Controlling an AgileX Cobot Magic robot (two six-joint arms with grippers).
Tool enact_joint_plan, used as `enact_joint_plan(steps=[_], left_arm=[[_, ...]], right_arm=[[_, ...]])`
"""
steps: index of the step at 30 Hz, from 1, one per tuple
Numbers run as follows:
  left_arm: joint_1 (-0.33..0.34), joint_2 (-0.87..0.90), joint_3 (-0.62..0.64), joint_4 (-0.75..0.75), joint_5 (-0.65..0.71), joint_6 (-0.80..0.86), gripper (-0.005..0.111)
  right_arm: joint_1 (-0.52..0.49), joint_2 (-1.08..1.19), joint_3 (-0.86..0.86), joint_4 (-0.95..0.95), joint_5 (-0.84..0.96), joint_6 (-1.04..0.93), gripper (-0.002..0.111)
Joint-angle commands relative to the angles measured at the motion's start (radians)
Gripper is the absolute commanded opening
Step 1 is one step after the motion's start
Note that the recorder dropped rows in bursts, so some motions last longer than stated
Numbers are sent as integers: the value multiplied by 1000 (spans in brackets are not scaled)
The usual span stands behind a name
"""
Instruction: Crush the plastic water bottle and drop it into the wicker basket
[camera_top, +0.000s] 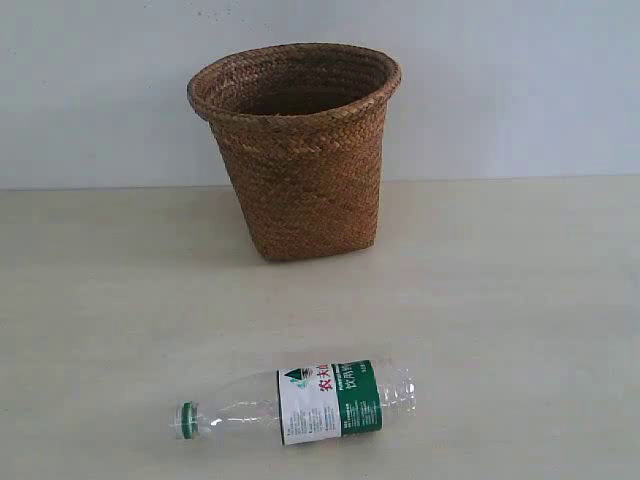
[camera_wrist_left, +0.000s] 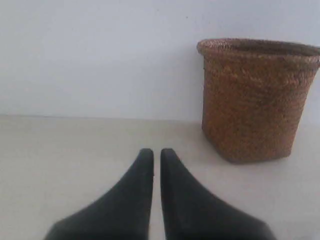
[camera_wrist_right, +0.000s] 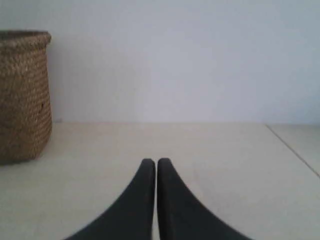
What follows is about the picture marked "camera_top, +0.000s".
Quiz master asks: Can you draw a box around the clear plastic bottle green label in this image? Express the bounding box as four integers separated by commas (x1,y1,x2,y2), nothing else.
170,359,416,446

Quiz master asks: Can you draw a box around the brown woven wicker basket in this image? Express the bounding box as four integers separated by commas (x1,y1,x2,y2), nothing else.
186,43,402,261

